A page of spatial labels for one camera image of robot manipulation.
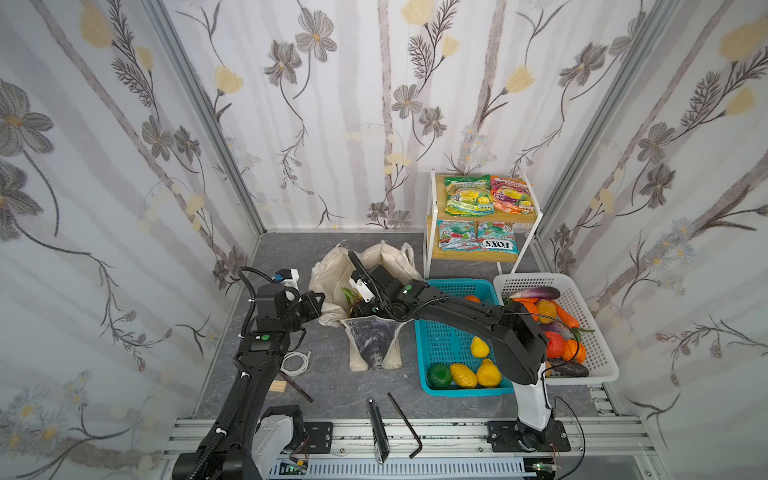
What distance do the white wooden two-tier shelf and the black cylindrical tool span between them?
47 centimetres

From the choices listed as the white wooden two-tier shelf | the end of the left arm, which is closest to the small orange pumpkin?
the white wooden two-tier shelf

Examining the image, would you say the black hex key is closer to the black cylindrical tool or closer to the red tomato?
the black cylindrical tool

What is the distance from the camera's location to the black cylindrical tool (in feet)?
2.39

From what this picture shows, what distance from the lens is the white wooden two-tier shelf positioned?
80cm

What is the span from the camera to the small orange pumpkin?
32.9 inches

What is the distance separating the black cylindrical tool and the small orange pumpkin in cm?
55
